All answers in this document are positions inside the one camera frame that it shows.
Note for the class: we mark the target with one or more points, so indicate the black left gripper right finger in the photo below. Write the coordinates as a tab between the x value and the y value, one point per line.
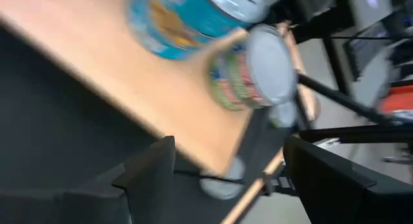
326	188

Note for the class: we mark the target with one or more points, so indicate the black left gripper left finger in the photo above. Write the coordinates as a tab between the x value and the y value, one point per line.
151	179

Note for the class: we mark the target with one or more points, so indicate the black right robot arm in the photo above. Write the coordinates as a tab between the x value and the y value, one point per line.
309	11

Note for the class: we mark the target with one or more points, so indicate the wooden shelf with black frame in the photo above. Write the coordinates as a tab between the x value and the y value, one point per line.
113	72

